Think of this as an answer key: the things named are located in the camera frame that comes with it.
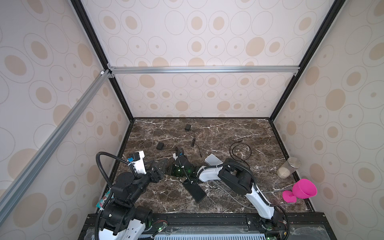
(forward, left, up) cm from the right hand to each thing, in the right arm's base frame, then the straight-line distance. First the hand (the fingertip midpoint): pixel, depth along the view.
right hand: (163, 170), depth 90 cm
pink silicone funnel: (-13, -75, +4) cm, 77 cm away
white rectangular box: (+6, -30, 0) cm, 31 cm away
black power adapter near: (+19, +5, -1) cm, 20 cm away
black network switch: (-12, -19, 0) cm, 23 cm away
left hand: (-8, -6, +26) cm, 28 cm away
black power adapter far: (+36, -14, -1) cm, 38 cm away
